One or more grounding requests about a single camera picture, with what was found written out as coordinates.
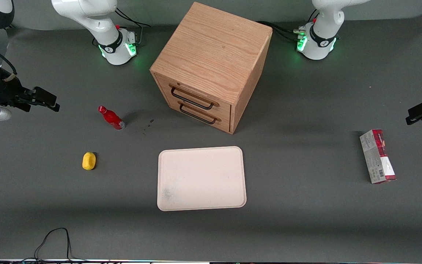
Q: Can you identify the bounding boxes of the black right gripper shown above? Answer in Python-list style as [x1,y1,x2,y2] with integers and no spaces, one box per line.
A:
[0,70,60,112]

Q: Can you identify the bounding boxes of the red coke bottle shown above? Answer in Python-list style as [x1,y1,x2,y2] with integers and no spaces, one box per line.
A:
[98,106,126,131]

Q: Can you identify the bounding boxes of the beige plastic tray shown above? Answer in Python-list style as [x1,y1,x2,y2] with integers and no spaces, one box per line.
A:
[157,146,247,212]

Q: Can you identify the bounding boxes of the grey and red carton box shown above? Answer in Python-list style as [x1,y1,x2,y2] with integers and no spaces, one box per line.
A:
[359,129,397,184]

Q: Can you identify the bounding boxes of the yellow lemon toy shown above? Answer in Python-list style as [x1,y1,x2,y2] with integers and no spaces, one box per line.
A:
[82,152,97,171]

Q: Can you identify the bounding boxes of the wooden drawer cabinet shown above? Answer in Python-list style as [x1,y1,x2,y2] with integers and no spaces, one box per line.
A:
[150,2,273,135]

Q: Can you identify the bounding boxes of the black right arm base cables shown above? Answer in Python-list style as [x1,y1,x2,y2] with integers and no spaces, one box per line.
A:
[114,7,151,47]

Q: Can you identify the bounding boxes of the black arm base cables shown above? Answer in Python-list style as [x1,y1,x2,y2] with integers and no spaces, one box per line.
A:
[114,7,151,47]
[257,10,319,42]

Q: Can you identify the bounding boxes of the thin black loose cable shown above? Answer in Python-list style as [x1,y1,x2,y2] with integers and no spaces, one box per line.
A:
[21,227,87,263]

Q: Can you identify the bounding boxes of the black drawer handle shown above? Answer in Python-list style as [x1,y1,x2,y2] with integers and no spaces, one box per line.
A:
[179,103,218,125]
[170,86,215,110]

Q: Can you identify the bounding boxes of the black left arm base cables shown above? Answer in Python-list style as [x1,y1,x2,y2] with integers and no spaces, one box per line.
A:
[257,10,319,42]

